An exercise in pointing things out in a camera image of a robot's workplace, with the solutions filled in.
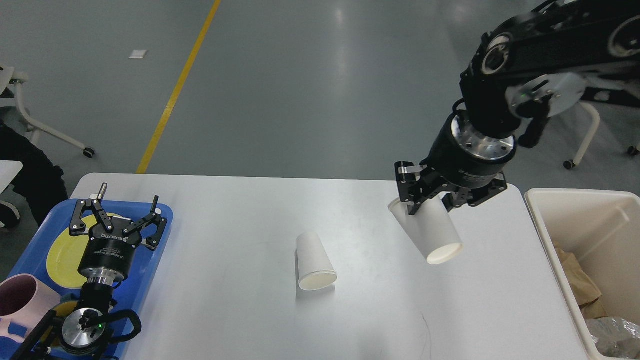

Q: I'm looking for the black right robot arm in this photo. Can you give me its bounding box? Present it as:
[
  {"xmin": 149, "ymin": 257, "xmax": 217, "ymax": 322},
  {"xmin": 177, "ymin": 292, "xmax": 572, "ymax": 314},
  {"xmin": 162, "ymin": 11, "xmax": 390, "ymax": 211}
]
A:
[{"xmin": 394, "ymin": 0, "xmax": 639, "ymax": 215}]

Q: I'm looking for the pink mug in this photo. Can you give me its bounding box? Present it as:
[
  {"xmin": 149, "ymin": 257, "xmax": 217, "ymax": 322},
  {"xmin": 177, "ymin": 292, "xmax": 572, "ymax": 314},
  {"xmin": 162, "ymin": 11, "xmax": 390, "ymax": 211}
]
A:
[{"xmin": 0, "ymin": 273, "xmax": 62, "ymax": 344}]

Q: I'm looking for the yellow plastic plate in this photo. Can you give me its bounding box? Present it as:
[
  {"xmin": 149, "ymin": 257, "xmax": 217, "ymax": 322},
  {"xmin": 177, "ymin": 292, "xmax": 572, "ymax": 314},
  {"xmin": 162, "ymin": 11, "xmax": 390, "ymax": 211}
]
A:
[{"xmin": 46, "ymin": 228, "xmax": 90, "ymax": 290}]

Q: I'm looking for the white side table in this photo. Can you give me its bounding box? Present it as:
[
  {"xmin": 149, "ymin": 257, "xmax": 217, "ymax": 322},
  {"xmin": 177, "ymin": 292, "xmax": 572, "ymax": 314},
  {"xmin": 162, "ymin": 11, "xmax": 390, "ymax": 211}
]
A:
[{"xmin": 0, "ymin": 160, "xmax": 23, "ymax": 193}]

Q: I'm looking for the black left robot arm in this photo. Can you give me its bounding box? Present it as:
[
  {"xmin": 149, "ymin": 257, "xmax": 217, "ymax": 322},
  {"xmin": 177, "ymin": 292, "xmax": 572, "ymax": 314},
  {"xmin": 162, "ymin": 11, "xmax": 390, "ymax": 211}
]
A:
[{"xmin": 1, "ymin": 183, "xmax": 173, "ymax": 360}]

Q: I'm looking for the silver foil bag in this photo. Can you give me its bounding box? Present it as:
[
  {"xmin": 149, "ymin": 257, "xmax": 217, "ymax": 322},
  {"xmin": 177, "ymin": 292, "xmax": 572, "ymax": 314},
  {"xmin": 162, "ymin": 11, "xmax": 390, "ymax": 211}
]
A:
[{"xmin": 585, "ymin": 317, "xmax": 640, "ymax": 360}]

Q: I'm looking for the white office chair right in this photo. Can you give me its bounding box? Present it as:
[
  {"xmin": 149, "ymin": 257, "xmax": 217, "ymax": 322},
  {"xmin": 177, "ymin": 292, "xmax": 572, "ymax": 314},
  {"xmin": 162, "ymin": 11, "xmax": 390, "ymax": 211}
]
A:
[{"xmin": 559, "ymin": 102, "xmax": 639, "ymax": 171}]

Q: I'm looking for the white chair left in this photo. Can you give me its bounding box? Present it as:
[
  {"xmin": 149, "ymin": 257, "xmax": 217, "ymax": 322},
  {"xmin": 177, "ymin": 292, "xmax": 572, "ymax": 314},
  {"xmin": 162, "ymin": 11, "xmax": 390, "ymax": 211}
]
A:
[{"xmin": 0, "ymin": 64, "xmax": 96, "ymax": 158}]

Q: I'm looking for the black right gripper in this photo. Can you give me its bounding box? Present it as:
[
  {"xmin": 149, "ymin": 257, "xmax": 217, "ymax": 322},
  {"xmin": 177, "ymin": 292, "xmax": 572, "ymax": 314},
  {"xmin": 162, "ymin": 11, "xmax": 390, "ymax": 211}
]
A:
[{"xmin": 394, "ymin": 112, "xmax": 518, "ymax": 216}]

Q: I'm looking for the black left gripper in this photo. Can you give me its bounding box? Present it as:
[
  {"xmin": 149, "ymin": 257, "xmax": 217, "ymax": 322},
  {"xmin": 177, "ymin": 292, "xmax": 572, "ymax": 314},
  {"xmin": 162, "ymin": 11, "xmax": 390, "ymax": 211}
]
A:
[{"xmin": 69, "ymin": 182, "xmax": 169, "ymax": 281}]

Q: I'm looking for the beige plastic bin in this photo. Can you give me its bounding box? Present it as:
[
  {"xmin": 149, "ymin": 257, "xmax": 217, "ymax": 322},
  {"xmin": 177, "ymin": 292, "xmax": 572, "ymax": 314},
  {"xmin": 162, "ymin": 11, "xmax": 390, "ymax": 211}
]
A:
[{"xmin": 525, "ymin": 188, "xmax": 640, "ymax": 360}]

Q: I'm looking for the standing person in black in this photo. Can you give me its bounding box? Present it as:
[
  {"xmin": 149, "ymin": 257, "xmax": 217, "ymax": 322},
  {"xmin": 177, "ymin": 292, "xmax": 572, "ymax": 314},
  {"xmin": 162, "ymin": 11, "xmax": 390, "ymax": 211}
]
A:
[{"xmin": 0, "ymin": 121, "xmax": 69, "ymax": 227}]

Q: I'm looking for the white paper cup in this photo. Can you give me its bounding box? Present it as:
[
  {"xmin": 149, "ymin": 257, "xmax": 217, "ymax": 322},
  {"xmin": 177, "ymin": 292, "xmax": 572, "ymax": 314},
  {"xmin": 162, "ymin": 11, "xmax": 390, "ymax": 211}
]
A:
[
  {"xmin": 296, "ymin": 232, "xmax": 338, "ymax": 291},
  {"xmin": 387, "ymin": 196, "xmax": 464, "ymax": 265}
]

